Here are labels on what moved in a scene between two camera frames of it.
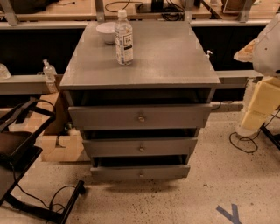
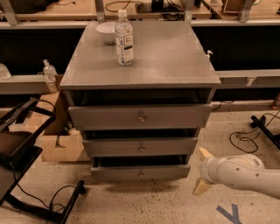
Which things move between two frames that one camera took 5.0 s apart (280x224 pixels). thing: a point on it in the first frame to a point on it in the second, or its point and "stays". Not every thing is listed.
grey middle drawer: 143,146 stays
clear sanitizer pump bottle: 50,73 stays
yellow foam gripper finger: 245,54 to 217,170
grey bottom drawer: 140,172 stays
